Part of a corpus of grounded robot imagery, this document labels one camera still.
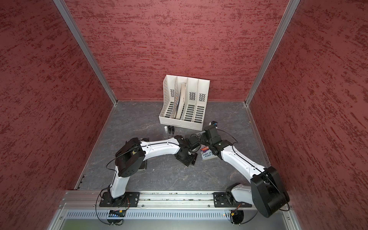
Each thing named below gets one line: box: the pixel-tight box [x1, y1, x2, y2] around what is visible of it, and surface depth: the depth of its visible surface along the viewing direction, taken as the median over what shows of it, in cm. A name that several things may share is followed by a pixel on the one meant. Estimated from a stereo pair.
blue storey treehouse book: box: [199, 144, 219, 161], surface depth 91 cm
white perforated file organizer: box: [158, 74, 211, 132], surface depth 108 cm
